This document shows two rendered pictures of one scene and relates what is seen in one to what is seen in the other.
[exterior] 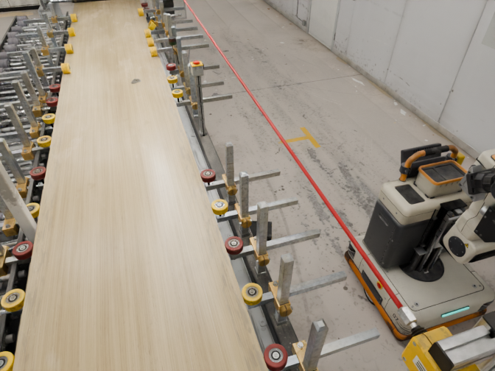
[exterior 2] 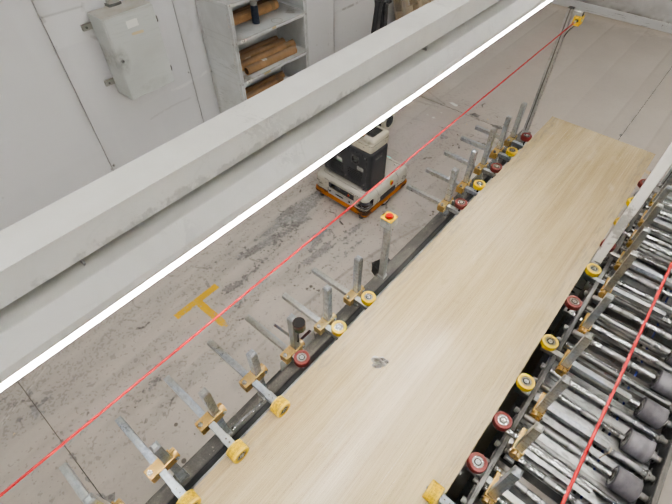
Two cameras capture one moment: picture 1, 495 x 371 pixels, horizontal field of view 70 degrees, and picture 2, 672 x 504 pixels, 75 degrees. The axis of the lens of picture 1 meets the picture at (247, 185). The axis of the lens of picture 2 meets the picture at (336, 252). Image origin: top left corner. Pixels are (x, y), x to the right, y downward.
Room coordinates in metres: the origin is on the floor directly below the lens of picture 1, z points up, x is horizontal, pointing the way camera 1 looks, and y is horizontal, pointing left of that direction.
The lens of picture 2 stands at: (3.30, 1.61, 2.87)
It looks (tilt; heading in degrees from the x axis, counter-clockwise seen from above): 49 degrees down; 238
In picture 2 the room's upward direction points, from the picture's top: straight up
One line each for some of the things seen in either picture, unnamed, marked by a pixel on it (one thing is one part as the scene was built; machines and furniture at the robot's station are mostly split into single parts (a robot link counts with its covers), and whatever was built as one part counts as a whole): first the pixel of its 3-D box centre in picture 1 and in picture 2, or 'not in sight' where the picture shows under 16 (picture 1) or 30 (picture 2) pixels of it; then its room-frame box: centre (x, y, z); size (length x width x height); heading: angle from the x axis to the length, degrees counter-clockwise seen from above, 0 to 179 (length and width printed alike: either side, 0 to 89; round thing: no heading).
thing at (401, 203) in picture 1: (426, 218); (357, 145); (1.44, -1.05, 0.59); 0.55 x 0.34 x 0.83; 107
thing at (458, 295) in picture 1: (413, 274); (361, 178); (1.35, -1.08, 0.16); 0.67 x 0.64 x 0.25; 17
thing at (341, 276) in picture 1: (297, 289); (485, 148); (0.81, -0.21, 0.83); 0.43 x 0.03 x 0.04; 108
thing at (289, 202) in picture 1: (258, 209); (452, 181); (1.29, -0.05, 0.81); 0.43 x 0.03 x 0.04; 108
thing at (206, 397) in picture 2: (171, 41); (215, 414); (3.37, 0.70, 0.94); 0.04 x 0.04 x 0.48; 18
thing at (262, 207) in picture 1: (261, 243); (485, 156); (0.99, -0.06, 0.91); 0.04 x 0.04 x 0.48; 18
